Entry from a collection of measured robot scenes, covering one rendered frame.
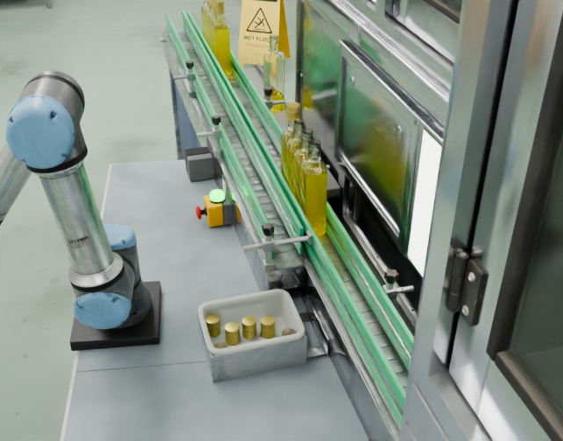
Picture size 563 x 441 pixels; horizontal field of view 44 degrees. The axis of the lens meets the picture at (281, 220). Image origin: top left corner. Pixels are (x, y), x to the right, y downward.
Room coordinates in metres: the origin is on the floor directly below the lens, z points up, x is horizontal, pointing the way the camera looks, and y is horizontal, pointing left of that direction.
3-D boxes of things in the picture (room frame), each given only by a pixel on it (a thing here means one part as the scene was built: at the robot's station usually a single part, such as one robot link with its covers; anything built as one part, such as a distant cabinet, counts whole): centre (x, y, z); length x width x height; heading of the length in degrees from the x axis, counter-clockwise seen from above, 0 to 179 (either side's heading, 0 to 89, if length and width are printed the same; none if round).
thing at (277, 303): (1.21, 0.07, 0.80); 0.22 x 0.17 x 0.09; 106
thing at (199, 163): (2.01, 0.27, 0.79); 0.08 x 0.08 x 0.08; 16
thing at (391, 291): (1.17, -0.25, 0.94); 0.07 x 0.04 x 0.13; 106
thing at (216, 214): (1.74, 0.19, 0.79); 0.07 x 0.07 x 0.07; 16
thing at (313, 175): (1.50, -0.08, 0.99); 0.06 x 0.06 x 0.21; 15
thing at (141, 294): (1.32, 0.40, 0.83); 0.15 x 0.15 x 0.10
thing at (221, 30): (2.56, 0.22, 1.02); 0.06 x 0.06 x 0.28; 16
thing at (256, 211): (2.21, 0.26, 0.93); 1.75 x 0.01 x 0.08; 16
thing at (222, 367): (1.22, 0.04, 0.79); 0.27 x 0.17 x 0.08; 106
